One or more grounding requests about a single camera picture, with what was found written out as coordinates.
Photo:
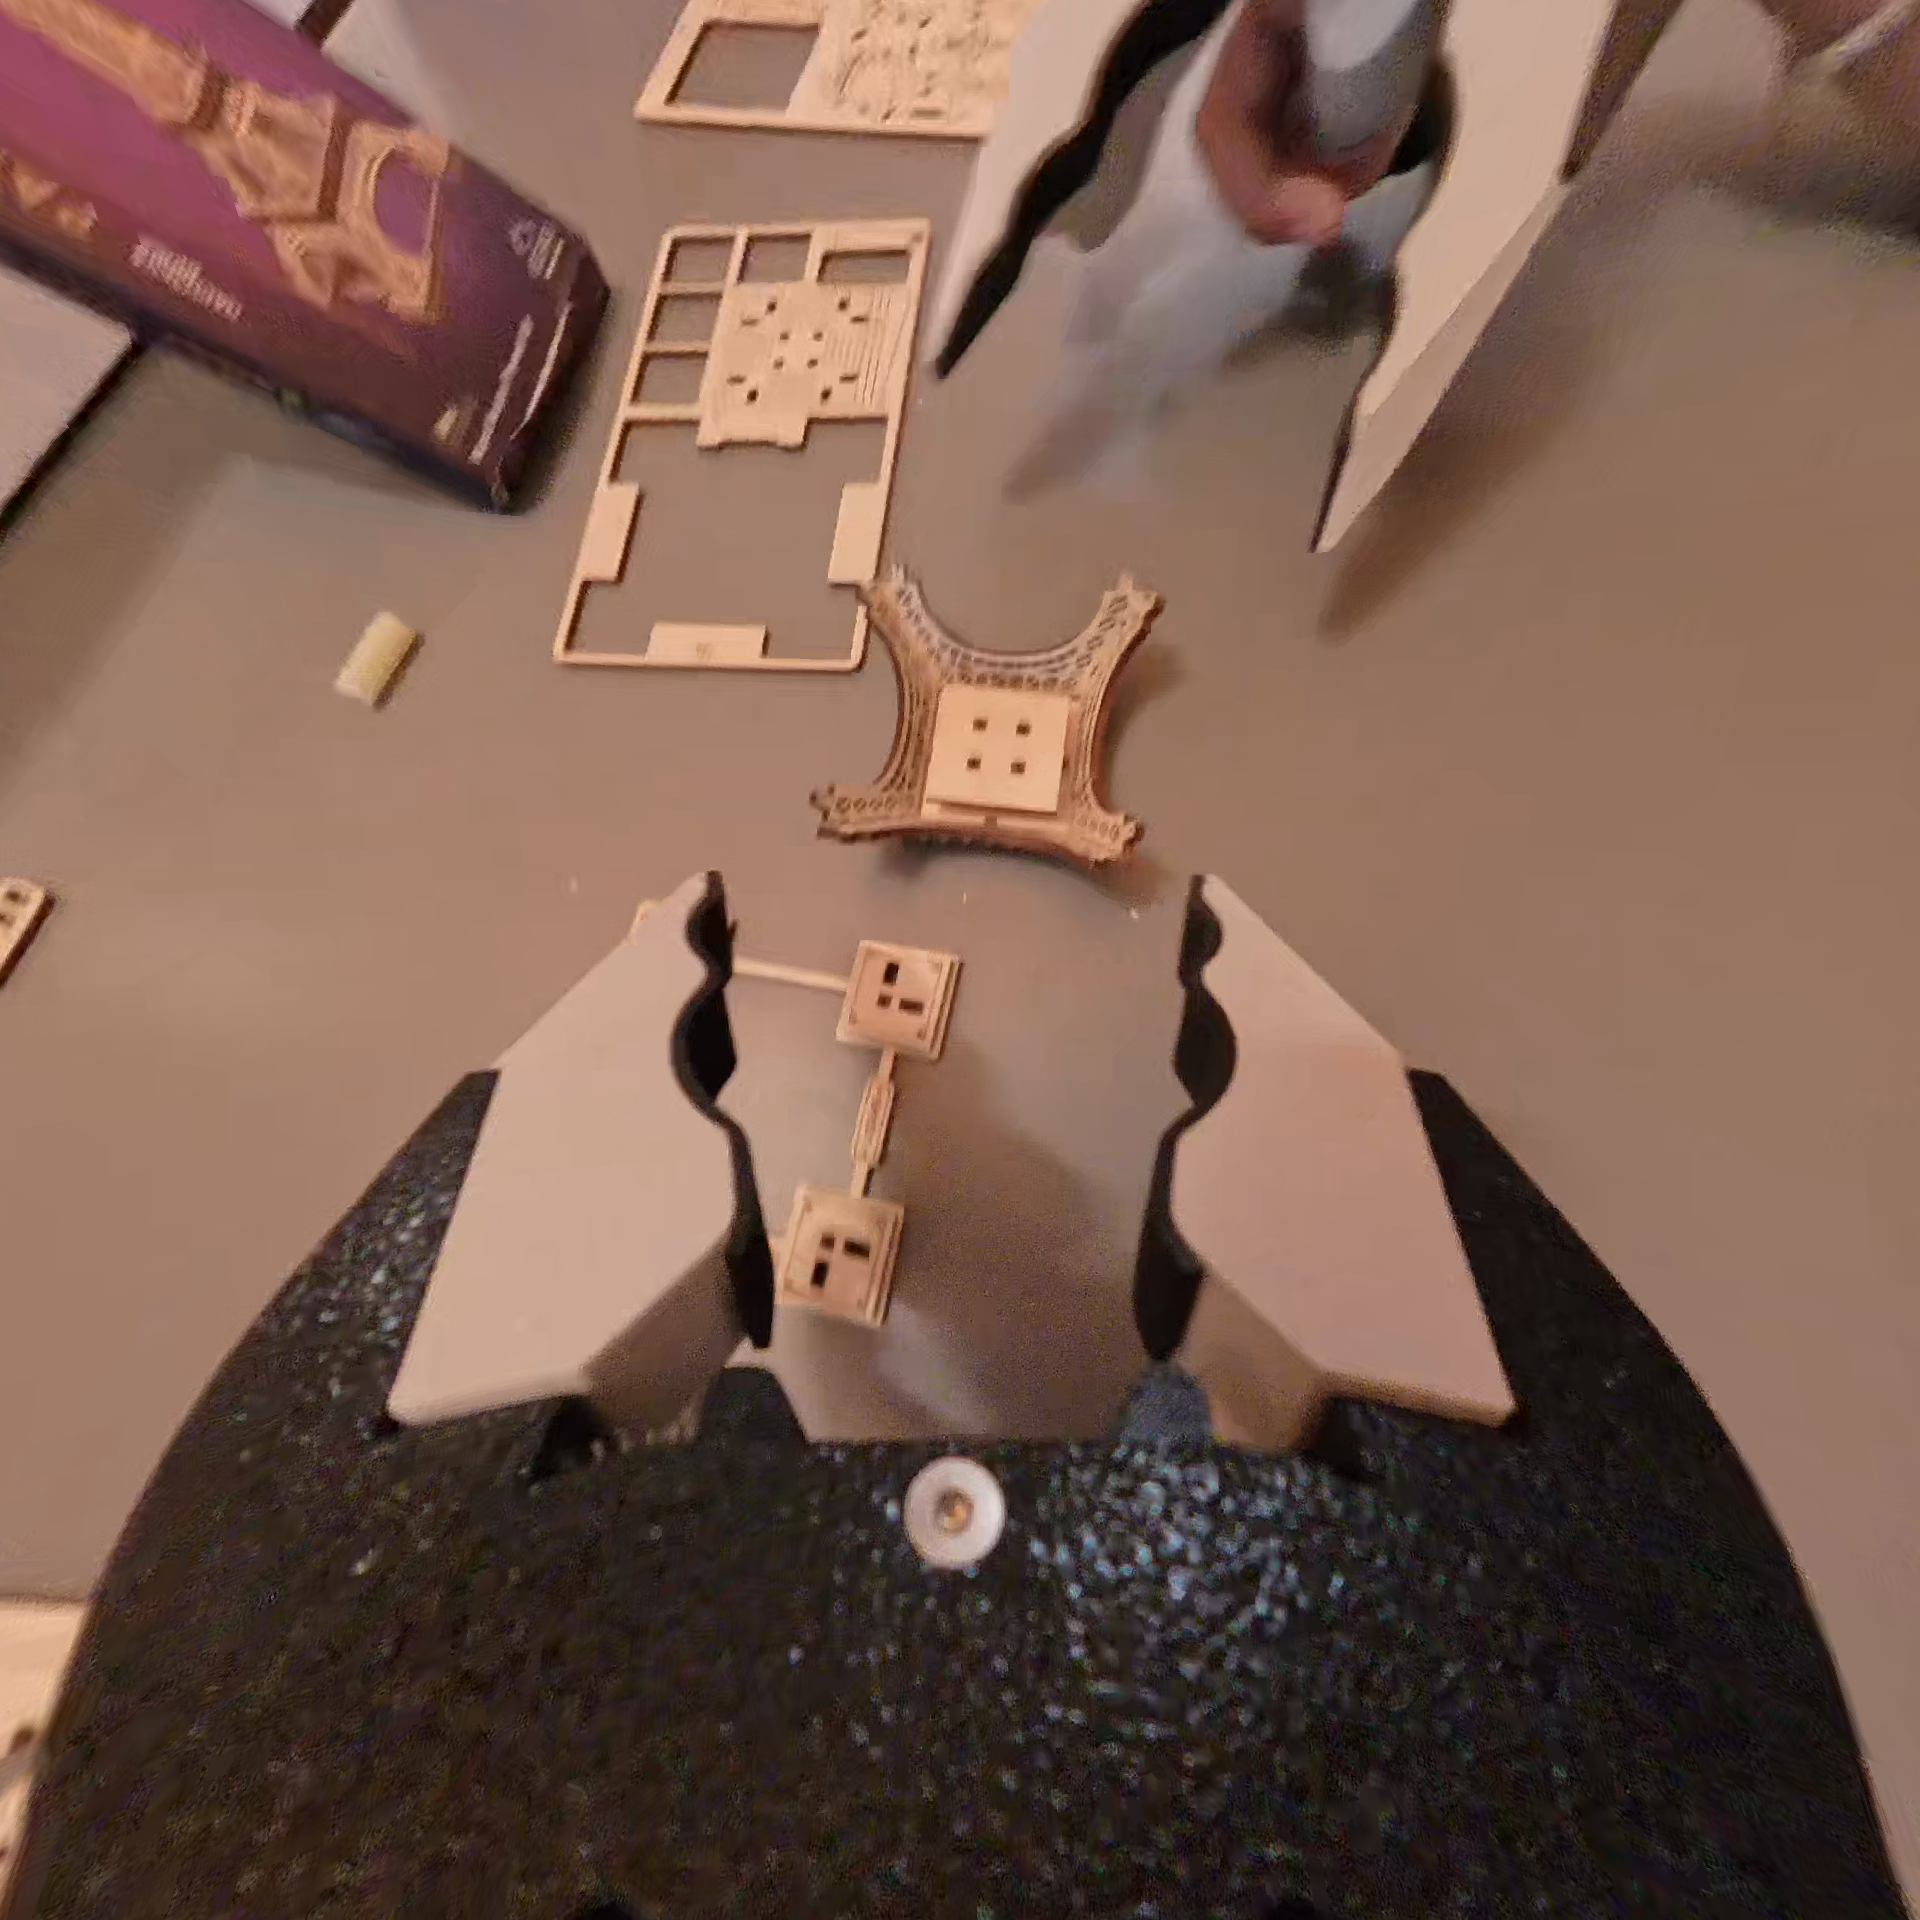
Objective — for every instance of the wooden tower base model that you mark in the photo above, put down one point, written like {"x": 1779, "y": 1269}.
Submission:
{"x": 997, "y": 744}

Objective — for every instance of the wooden sheet with empty cutouts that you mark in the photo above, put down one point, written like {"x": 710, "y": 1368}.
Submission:
{"x": 600, "y": 556}

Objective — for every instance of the person's right hand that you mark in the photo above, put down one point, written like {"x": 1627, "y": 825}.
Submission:
{"x": 1253, "y": 135}

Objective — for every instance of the wooden sheet with small parts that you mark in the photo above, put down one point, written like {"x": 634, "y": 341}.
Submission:
{"x": 902, "y": 75}

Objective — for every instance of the purple tower kit box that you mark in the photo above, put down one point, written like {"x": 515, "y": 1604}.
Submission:
{"x": 225, "y": 224}

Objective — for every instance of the small wooden ladder piece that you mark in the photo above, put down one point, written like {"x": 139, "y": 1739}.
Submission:
{"x": 42, "y": 901}

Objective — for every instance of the wooden platform pair sprue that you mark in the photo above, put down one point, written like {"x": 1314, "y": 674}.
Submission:
{"x": 857, "y": 1035}

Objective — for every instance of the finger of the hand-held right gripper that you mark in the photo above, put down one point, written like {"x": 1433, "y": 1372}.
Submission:
{"x": 1035, "y": 119}
{"x": 1501, "y": 181}

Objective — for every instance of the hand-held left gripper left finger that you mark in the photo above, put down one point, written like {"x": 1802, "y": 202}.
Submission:
{"x": 585, "y": 1201}

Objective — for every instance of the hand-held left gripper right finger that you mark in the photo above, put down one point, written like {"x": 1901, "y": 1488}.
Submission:
{"x": 1320, "y": 1201}

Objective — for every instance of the pale wax stick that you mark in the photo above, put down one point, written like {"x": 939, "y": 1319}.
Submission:
{"x": 376, "y": 657}

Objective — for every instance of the grey desk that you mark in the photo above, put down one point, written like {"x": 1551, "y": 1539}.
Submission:
{"x": 1650, "y": 749}

